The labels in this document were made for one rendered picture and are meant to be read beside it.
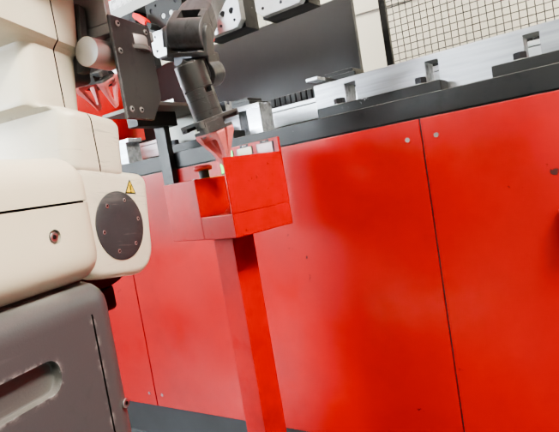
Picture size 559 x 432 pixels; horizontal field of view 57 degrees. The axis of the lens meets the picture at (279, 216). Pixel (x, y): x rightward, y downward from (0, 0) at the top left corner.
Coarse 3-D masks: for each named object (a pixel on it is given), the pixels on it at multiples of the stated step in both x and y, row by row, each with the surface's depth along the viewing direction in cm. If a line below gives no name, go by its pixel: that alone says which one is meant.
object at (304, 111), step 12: (528, 48) 125; (540, 48) 123; (276, 108) 168; (288, 108) 165; (300, 108) 162; (312, 108) 160; (276, 120) 168; (288, 120) 166; (300, 120) 163; (144, 144) 205; (156, 144) 201; (144, 156) 205; (156, 156) 203
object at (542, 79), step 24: (528, 72) 92; (552, 72) 90; (432, 96) 102; (456, 96) 99; (480, 96) 97; (504, 96) 95; (312, 120) 118; (336, 120) 114; (360, 120) 111; (384, 120) 108; (240, 144) 130; (288, 144) 122; (144, 168) 151
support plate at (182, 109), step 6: (162, 102) 132; (168, 102) 134; (174, 102) 136; (180, 102) 138; (162, 108) 137; (168, 108) 138; (174, 108) 140; (180, 108) 142; (186, 108) 143; (108, 114) 137; (114, 114) 135; (120, 114) 135; (180, 114) 152; (186, 114) 154
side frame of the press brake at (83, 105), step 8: (80, 96) 221; (104, 96) 231; (112, 96) 235; (120, 96) 239; (80, 104) 221; (88, 104) 224; (104, 104) 231; (120, 104) 238; (88, 112) 224; (96, 112) 227; (104, 112) 230; (112, 120) 234; (120, 120) 237; (120, 128) 237; (128, 128) 241; (120, 136) 237; (128, 136) 240; (136, 136) 244; (144, 136) 248
